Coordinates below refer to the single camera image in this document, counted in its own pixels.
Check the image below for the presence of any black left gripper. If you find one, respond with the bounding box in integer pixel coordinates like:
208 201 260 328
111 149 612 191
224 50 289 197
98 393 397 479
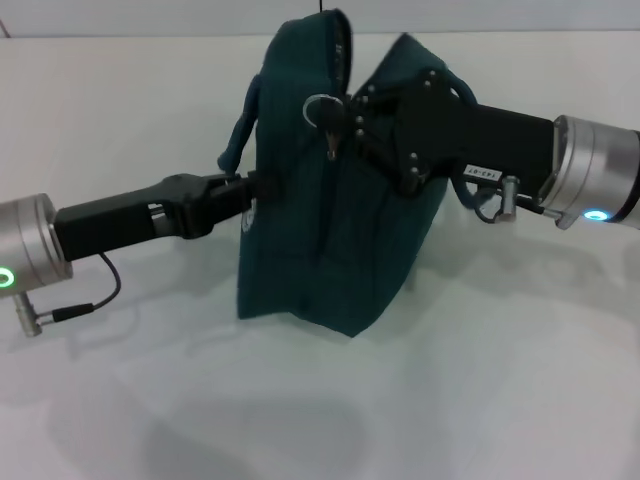
53 169 280 264

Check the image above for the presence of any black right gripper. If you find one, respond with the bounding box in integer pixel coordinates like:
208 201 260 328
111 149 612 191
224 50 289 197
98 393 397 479
314 67 559 195

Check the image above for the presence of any dark teal lunch bag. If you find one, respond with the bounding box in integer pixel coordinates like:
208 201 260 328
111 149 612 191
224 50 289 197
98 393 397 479
216 8 475 339

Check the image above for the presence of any silver zipper pull ring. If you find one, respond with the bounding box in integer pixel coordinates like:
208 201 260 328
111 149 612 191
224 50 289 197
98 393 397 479
303 93 347 161

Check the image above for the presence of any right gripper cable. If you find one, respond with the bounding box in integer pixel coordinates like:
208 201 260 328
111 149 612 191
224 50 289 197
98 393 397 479
474 182 551 225

